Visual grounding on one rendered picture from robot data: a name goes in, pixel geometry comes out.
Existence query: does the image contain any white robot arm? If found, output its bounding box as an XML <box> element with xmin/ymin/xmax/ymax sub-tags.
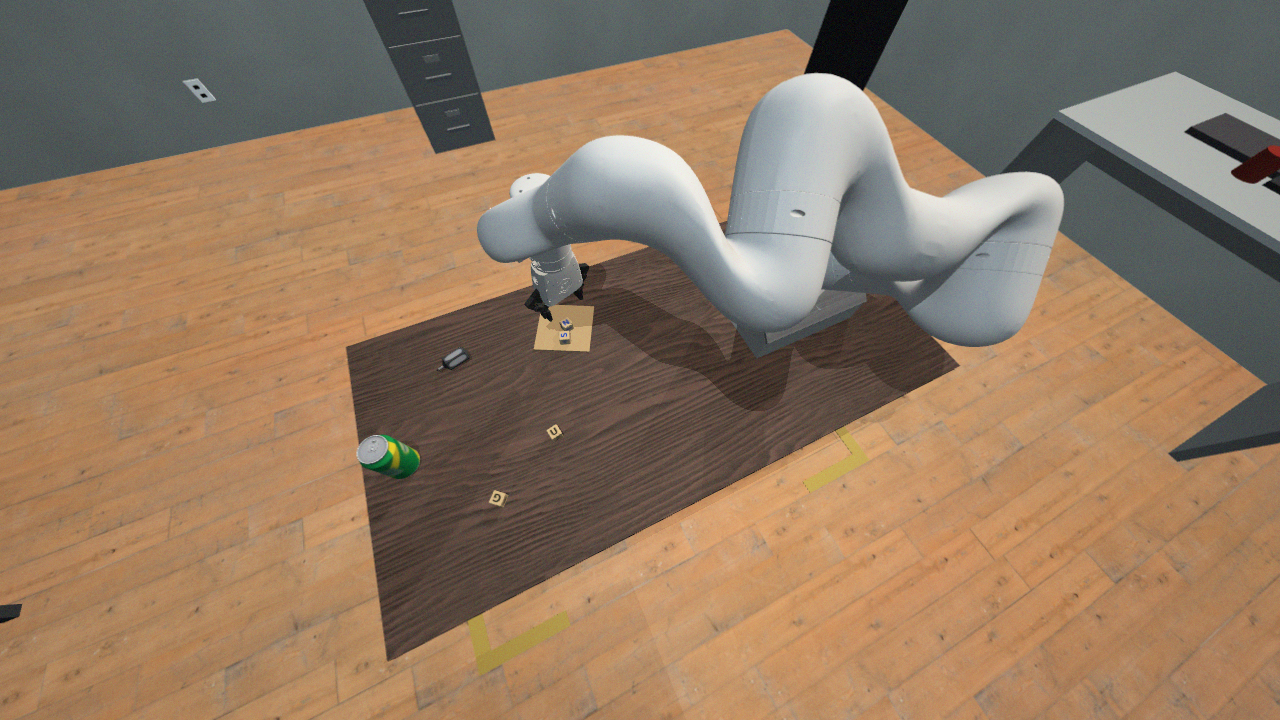
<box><xmin>477</xmin><ymin>73</ymin><xmax>1064</xmax><ymax>347</ymax></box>

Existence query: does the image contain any green drink can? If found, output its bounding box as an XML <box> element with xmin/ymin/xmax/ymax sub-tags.
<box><xmin>357</xmin><ymin>436</ymin><xmax>420</xmax><ymax>479</ymax></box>

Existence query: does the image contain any tan square mat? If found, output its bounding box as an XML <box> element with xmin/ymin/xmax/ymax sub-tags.
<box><xmin>534</xmin><ymin>305</ymin><xmax>594</xmax><ymax>352</ymax></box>

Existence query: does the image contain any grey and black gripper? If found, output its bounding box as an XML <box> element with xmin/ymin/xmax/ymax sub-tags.
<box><xmin>524</xmin><ymin>251</ymin><xmax>589</xmax><ymax>322</ymax></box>

